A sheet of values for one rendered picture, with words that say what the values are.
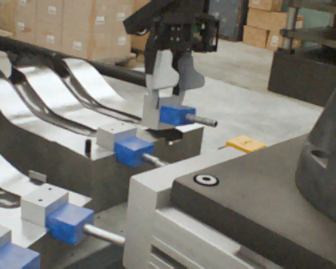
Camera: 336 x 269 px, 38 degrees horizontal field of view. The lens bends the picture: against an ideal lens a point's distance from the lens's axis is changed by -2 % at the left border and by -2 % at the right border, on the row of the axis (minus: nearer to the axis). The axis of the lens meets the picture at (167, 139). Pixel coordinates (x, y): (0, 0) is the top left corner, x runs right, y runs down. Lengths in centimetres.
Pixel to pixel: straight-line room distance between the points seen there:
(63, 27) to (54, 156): 418
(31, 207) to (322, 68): 426
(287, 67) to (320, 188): 459
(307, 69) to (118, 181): 412
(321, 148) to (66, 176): 49
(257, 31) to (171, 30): 687
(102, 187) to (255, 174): 42
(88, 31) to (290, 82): 198
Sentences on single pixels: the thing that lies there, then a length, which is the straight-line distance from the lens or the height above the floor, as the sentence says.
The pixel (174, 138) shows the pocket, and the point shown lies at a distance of 85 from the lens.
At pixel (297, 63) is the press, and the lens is 483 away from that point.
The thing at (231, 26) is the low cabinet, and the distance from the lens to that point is 776.
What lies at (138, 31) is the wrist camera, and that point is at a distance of 84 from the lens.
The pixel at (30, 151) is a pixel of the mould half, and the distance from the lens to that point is 81.
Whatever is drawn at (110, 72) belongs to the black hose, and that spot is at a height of 85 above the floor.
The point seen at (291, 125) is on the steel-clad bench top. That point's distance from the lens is 127.
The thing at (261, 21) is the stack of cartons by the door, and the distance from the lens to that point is 763.
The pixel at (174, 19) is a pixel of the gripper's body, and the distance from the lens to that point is 77.
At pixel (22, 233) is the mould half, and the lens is 59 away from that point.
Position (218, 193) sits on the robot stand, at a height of 104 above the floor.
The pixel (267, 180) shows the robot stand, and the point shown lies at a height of 104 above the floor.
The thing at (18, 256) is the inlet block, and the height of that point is 87.
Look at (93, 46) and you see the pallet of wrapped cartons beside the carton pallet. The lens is 471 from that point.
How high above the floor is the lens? 117
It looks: 21 degrees down
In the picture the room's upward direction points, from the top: 7 degrees clockwise
